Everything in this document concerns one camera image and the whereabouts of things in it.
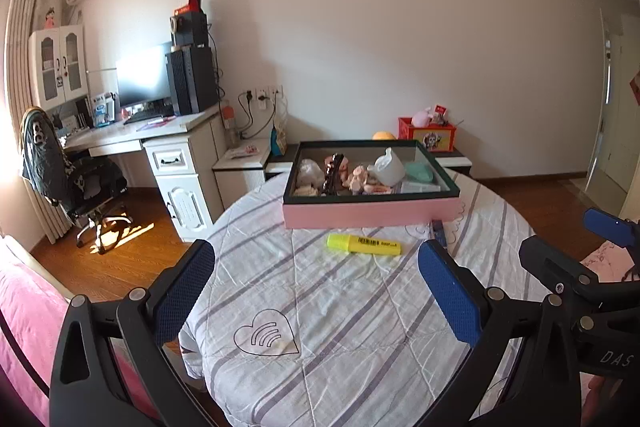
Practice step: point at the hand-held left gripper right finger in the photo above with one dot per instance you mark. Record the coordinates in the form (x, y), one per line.
(450, 297)

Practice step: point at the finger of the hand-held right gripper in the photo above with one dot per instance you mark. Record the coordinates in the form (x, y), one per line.
(607, 224)
(555, 264)

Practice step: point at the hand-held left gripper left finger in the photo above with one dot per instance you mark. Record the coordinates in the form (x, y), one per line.
(185, 292)

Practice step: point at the blue highlighter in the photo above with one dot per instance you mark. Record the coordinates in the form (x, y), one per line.
(438, 232)

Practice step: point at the yellow highlighter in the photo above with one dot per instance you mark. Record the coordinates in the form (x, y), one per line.
(362, 246)

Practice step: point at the clear plastic box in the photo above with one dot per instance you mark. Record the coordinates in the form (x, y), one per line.
(422, 187)

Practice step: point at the pink box with dark rim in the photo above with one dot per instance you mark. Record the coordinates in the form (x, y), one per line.
(370, 214)

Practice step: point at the pink and white block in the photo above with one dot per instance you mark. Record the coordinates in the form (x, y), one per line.
(379, 189)

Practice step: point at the green oval mirror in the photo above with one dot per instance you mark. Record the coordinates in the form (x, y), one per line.
(419, 171)

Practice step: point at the white cup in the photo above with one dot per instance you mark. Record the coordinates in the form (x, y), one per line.
(389, 167)

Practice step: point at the black hair clip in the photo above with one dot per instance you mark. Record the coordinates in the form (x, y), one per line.
(331, 177)

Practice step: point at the pink pillow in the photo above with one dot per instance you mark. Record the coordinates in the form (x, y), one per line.
(607, 259)

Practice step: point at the white door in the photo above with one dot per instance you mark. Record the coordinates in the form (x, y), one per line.
(615, 132)

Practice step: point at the white desk with drawers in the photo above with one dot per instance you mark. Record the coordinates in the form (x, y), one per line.
(185, 187)

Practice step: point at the low white cabinet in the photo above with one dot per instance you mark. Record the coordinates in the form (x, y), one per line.
(235, 192)

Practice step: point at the striped white quilt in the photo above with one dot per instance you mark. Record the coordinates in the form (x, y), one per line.
(325, 307)

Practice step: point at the pink bedspread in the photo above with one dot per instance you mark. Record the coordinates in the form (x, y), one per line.
(30, 307)

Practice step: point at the red printed box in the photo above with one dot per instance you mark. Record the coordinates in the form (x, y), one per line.
(430, 137)

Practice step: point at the blue bottle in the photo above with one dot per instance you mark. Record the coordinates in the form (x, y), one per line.
(275, 144)

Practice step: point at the clear bottle with orange cap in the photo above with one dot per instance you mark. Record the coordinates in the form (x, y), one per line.
(228, 124)

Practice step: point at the black office chair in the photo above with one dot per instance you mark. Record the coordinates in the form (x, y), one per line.
(60, 172)

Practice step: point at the orange ball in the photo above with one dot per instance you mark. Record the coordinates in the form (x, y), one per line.
(383, 136)

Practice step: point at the pink plush toy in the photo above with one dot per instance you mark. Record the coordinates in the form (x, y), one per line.
(421, 117)

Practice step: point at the blue and white box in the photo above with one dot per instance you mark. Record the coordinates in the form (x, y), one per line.
(103, 108)

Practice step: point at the black computer tower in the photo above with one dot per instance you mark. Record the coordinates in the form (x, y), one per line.
(195, 79)

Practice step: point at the black computer monitor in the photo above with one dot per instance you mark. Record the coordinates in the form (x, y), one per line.
(145, 77)

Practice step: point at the white glass-door cabinet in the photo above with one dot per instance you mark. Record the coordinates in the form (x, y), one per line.
(57, 67)

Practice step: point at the black speaker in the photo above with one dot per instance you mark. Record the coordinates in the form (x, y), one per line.
(190, 29)

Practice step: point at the small doll figure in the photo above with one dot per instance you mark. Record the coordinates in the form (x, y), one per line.
(50, 18)

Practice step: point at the beige curtain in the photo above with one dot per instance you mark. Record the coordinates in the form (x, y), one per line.
(25, 17)

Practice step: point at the white wall socket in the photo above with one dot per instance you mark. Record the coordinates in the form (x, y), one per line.
(262, 98)
(245, 97)
(277, 92)

